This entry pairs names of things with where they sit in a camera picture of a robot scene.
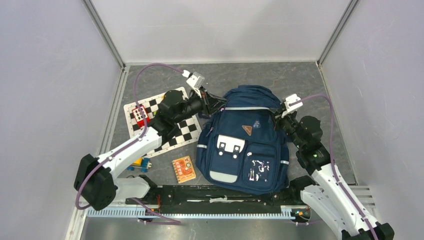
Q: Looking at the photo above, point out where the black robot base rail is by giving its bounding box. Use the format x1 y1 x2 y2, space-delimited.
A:
140 185 311 218

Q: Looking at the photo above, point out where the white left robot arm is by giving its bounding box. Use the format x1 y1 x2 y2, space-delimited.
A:
73 87 227 211

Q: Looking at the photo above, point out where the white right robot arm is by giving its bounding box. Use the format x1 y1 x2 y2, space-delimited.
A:
271 108 395 240

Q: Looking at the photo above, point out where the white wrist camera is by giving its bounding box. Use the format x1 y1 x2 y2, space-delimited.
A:
182 70 205 90
281 94 303 118

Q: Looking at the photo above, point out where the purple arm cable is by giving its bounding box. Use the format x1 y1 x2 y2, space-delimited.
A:
74 62 186 226
288 93 380 240

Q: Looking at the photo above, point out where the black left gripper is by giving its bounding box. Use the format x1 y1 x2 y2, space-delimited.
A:
173 85 228 124

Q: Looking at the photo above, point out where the black white chessboard mat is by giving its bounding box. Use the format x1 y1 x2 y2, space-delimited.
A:
123 93 201 158

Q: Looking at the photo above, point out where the orange spiral notebook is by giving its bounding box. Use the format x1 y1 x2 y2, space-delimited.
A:
172 156 196 184

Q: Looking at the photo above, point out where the navy blue student backpack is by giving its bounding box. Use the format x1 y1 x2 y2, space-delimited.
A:
195 85 290 195

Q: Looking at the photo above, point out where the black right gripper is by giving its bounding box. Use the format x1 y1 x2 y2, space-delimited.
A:
268 107 304 150

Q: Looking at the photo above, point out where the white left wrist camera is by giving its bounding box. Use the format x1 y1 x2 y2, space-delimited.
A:
182 70 205 90

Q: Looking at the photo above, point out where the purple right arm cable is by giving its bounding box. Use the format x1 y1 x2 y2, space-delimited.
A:
288 93 380 240

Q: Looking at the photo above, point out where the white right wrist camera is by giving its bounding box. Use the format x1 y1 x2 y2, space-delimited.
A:
281 94 303 118

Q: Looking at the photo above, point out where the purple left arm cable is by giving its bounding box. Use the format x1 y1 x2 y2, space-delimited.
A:
74 62 186 226

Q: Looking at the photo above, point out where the red window toy block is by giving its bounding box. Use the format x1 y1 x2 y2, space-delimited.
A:
131 104 150 129

